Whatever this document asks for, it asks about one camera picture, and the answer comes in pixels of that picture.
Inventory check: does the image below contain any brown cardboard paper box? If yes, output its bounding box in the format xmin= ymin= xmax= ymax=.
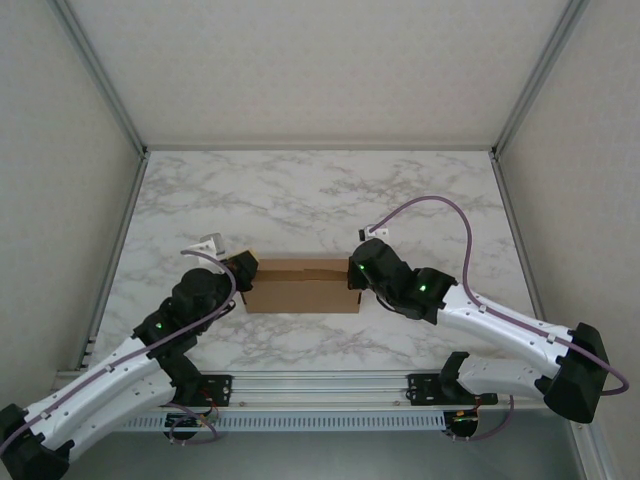
xmin=238 ymin=257 xmax=364 ymax=315

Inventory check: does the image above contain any small circuit board with LED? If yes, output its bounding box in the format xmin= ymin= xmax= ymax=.
xmin=449 ymin=409 xmax=482 ymax=437
xmin=166 ymin=413 xmax=210 ymax=431

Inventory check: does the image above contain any purple cable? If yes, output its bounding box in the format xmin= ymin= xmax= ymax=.
xmin=374 ymin=195 xmax=630 ymax=444
xmin=0 ymin=248 xmax=238 ymax=446

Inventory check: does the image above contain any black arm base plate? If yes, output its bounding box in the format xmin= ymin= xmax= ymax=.
xmin=407 ymin=373 xmax=500 ymax=407
xmin=167 ymin=373 xmax=235 ymax=407

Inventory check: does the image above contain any aluminium mounting rail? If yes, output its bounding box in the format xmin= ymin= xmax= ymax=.
xmin=49 ymin=368 xmax=551 ymax=414

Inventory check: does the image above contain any aluminium table end rail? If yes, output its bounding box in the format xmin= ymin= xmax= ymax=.
xmin=144 ymin=144 xmax=496 ymax=153

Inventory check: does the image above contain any grey slotted cable duct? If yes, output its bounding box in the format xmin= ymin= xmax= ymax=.
xmin=119 ymin=412 xmax=447 ymax=432

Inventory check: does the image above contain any aluminium frame post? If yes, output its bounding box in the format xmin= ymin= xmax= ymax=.
xmin=49 ymin=0 xmax=151 ymax=156
xmin=492 ymin=0 xmax=591 ymax=156

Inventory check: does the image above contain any aluminium frame leg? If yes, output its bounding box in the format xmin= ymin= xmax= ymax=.
xmin=568 ymin=422 xmax=620 ymax=480

